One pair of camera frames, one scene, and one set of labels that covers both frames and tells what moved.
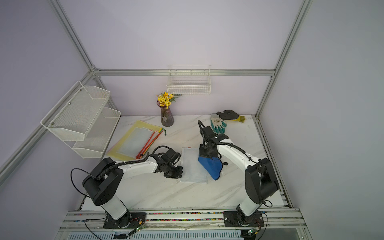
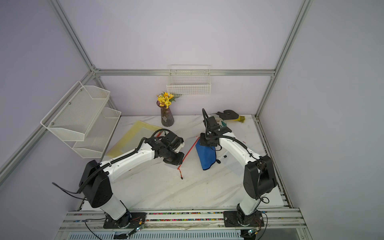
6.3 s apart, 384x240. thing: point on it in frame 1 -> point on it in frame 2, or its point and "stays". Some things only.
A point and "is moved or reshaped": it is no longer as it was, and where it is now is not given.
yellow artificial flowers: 165,99 stays
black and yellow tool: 230,115 stays
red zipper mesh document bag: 149,143 is moved or reshaped
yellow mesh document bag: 135,142 stays
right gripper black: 202,152 -> 203,141
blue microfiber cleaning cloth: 213,165 is moved or reshaped
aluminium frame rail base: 290,225 stays
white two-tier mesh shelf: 80,120 stays
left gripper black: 178,174 -> 178,161
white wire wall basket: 189,80 stays
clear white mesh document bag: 193,171 -> 231,165
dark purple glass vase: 167,118 stays
